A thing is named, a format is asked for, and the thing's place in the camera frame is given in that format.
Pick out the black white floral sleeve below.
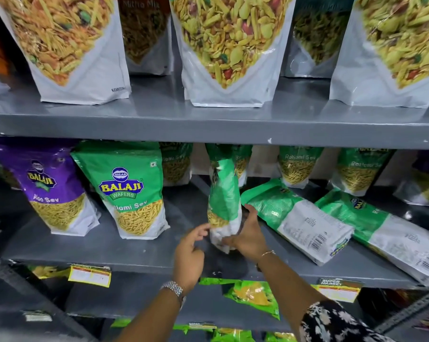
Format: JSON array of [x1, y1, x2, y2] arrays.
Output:
[[299, 299, 397, 342]]

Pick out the thin gold bracelet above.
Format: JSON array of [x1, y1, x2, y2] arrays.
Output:
[[255, 250, 276, 272]]

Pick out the white pouch yellow mix print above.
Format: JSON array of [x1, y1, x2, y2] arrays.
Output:
[[168, 0, 298, 108], [329, 0, 429, 109]]

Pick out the person's right forearm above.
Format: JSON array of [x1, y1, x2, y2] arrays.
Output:
[[257, 252, 330, 333]]

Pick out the person's left forearm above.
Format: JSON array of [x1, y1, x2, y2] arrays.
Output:
[[115, 288, 184, 342]]

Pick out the green packet yellow snack print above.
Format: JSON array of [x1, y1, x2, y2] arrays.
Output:
[[199, 277, 281, 320], [210, 328, 256, 342], [264, 332, 298, 342]]

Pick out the green white snack pouch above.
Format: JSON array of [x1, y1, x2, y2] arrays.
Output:
[[205, 144, 243, 254]]

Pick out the white pouch brown mix print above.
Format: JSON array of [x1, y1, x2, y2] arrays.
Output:
[[117, 0, 175, 76]]

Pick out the white pouch orange mix print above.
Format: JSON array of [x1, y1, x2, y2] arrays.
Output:
[[0, 0, 132, 105]]

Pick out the silver metal wristwatch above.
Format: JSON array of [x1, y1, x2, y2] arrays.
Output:
[[160, 280, 187, 306]]

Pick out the row of green packets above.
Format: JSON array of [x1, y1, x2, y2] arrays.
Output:
[[71, 140, 429, 287]]

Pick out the person's left hand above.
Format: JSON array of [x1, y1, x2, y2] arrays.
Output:
[[173, 223, 212, 293]]

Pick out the person's right hand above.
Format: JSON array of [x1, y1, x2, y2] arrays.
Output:
[[221, 204, 271, 264]]

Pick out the grey metal shelf board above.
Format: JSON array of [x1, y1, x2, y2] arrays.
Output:
[[0, 174, 429, 291], [64, 271, 347, 332], [0, 72, 429, 151]]

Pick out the yellow shelf price tag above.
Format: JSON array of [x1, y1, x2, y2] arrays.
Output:
[[68, 264, 112, 288], [311, 278, 364, 304]]

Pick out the grey slotted shelf bracket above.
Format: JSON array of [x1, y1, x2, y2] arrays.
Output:
[[374, 286, 429, 335], [0, 258, 98, 342]]

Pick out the white pouch teal top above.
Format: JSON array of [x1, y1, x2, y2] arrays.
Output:
[[281, 0, 356, 79]]

